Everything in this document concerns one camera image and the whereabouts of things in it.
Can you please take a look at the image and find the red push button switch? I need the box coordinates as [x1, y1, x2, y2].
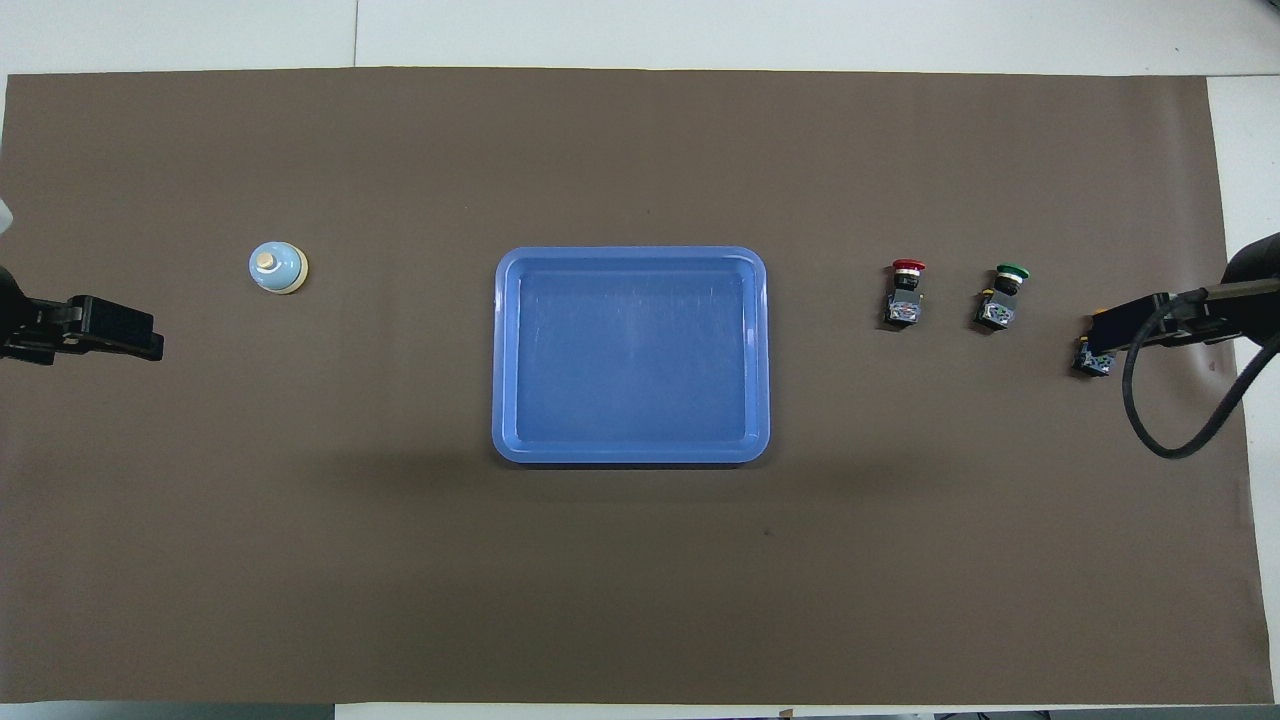
[884, 259, 927, 328]

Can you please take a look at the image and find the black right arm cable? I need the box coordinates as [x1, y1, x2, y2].
[1122, 285, 1280, 461]

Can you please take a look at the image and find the brown table mat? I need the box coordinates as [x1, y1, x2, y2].
[0, 67, 1277, 706]

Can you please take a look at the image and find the green push button switch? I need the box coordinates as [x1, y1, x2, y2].
[975, 264, 1033, 333]

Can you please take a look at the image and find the blue plastic tray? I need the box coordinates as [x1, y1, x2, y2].
[491, 246, 771, 466]

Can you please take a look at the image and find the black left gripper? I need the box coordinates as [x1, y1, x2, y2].
[0, 265, 166, 363]

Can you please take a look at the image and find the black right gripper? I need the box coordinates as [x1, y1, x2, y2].
[1091, 233, 1280, 354]

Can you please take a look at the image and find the yellow push button switch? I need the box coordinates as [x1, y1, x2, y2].
[1071, 310, 1117, 378]

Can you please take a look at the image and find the light blue service bell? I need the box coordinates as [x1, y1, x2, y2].
[248, 242, 309, 296]

